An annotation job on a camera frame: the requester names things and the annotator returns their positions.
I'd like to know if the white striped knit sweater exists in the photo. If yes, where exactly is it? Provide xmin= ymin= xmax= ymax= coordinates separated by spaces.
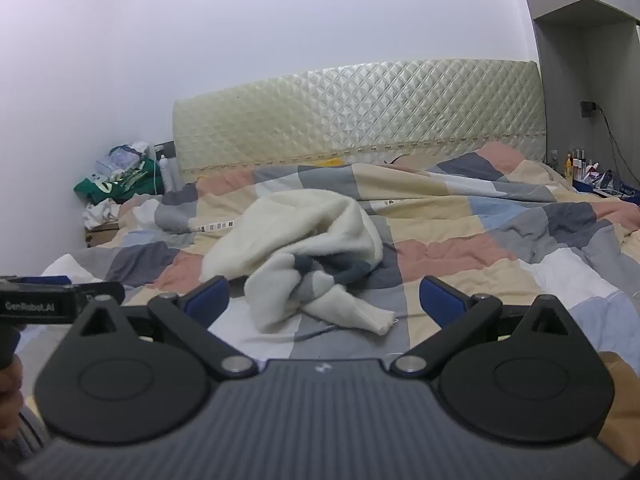
xmin=201 ymin=188 xmax=396 ymax=335

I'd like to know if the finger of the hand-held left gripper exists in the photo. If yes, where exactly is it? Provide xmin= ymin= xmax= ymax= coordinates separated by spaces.
xmin=0 ymin=275 xmax=71 ymax=286

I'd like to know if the grey wardrobe cabinet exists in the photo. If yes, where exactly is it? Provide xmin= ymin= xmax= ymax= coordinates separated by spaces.
xmin=515 ymin=0 xmax=640 ymax=181

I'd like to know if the row of cosmetic bottles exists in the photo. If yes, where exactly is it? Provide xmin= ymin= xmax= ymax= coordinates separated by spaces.
xmin=550 ymin=147 xmax=603 ymax=183

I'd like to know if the blue white checked cloth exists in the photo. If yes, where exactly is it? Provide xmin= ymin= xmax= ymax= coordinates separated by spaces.
xmin=96 ymin=142 xmax=153 ymax=177

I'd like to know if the black charger cable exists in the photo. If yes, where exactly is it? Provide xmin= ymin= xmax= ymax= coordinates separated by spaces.
xmin=593 ymin=105 xmax=635 ymax=192

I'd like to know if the person's left hand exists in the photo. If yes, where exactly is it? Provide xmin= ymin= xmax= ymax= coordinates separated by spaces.
xmin=0 ymin=355 xmax=25 ymax=433

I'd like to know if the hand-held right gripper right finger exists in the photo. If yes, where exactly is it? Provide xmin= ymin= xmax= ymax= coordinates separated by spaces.
xmin=390 ymin=275 xmax=574 ymax=380

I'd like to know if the white crumpled cloth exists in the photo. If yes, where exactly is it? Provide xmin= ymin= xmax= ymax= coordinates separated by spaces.
xmin=82 ymin=199 xmax=122 ymax=229

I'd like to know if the checkered patchwork quilt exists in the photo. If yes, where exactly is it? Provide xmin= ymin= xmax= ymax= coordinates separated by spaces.
xmin=20 ymin=141 xmax=640 ymax=376

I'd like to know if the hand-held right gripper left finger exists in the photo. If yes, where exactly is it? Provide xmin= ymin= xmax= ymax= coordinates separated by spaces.
xmin=70 ymin=275 xmax=259 ymax=379

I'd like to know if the green printed bag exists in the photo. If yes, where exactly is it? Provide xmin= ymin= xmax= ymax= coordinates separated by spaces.
xmin=74 ymin=159 xmax=162 ymax=206

